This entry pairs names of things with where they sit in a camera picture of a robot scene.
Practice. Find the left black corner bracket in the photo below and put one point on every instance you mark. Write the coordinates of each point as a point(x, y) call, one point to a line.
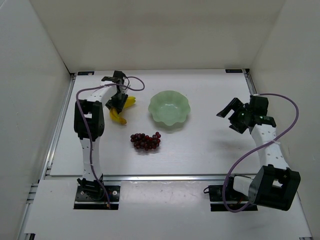
point(85, 73)

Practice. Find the purple fake grape bunch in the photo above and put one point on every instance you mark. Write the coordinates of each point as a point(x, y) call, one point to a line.
point(142, 141)

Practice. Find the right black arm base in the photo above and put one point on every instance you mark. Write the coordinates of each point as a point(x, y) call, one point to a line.
point(234, 199)

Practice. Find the aluminium rail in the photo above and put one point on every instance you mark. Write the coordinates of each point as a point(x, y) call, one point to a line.
point(164, 178)
point(249, 81)
point(48, 159)

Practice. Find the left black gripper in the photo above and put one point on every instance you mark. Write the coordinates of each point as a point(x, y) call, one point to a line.
point(117, 101)

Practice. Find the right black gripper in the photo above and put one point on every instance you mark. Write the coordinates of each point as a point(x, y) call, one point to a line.
point(235, 116)

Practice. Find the green scalloped fruit bowl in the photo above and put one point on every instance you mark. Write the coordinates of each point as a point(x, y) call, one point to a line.
point(169, 111)

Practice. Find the left aluminium rail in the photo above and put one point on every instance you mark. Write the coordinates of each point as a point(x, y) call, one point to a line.
point(48, 159)

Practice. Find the right black corner bracket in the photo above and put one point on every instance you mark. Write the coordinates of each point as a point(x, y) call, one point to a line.
point(234, 71)

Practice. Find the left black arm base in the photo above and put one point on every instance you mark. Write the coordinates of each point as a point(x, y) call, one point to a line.
point(91, 196)

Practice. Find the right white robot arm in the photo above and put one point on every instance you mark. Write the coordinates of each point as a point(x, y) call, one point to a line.
point(275, 185)

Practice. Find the right aluminium rail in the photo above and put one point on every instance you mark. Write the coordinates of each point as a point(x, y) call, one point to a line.
point(249, 81)

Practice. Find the yellow fake banana bunch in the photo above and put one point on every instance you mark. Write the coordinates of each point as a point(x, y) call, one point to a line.
point(115, 116)

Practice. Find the front aluminium rail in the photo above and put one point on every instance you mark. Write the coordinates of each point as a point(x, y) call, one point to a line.
point(164, 178)

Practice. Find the black corner bracket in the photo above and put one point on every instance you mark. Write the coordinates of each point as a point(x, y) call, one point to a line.
point(234, 71)
point(85, 73)

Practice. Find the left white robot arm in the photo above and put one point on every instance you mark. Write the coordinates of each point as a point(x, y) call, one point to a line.
point(89, 124)

